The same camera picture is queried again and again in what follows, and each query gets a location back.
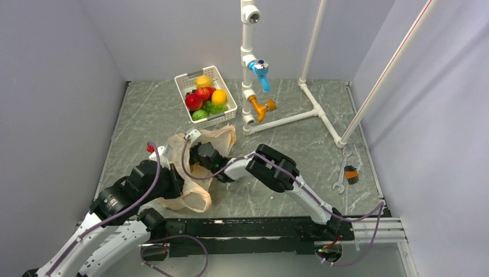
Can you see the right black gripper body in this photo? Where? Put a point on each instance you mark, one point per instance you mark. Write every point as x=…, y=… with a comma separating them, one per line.
x=194, y=157

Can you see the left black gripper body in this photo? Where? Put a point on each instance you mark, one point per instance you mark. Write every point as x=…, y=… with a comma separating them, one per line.
x=168, y=186

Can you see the green fake fruit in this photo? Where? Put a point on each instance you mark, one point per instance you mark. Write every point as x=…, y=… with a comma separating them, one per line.
x=199, y=115

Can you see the green fake grape bunch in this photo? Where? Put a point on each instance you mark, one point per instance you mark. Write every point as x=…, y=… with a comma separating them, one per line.
x=213, y=109

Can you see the red fake peach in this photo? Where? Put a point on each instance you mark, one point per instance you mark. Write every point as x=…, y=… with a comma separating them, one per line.
x=193, y=102

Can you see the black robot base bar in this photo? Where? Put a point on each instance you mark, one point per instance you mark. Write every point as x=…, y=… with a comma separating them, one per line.
x=298, y=234

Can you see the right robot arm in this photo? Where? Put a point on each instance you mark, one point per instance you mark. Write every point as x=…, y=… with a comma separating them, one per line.
x=275, y=170

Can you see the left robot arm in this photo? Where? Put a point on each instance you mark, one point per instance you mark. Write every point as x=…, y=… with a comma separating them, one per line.
x=115, y=223

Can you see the orange fake orange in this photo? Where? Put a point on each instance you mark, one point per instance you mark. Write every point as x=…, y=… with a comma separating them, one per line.
x=219, y=97

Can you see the dark fake grape bunch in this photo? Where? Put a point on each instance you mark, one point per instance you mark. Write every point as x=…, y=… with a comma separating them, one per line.
x=189, y=93

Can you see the red fake pepper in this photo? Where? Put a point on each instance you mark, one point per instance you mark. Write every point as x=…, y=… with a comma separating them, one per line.
x=211, y=90

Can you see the yellow fake lemon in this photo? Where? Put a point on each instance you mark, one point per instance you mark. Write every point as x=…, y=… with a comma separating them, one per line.
x=203, y=81

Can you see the white plastic basket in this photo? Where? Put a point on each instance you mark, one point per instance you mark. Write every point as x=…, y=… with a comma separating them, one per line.
x=185, y=83

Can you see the orange plastic faucet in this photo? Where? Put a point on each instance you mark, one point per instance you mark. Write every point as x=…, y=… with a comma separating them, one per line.
x=262, y=109

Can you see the blue plastic faucet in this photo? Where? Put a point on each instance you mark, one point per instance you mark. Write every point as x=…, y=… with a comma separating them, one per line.
x=260, y=68

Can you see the silver wrench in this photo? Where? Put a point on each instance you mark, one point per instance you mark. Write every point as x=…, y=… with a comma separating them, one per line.
x=347, y=152

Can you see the small orange black block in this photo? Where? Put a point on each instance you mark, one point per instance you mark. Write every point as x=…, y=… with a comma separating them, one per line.
x=351, y=174

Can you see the white diagonal pole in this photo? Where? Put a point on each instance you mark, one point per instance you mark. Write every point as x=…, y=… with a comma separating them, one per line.
x=369, y=100

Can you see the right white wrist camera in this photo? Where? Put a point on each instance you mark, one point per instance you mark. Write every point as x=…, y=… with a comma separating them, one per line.
x=193, y=136

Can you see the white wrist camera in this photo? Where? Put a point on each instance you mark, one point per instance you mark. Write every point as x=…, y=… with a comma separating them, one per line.
x=163, y=152
x=193, y=136

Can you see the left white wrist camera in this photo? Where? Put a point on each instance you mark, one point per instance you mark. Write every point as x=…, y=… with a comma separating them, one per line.
x=163, y=152

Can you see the white pvc pipe frame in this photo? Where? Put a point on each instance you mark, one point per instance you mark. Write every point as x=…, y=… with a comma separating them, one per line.
x=254, y=113

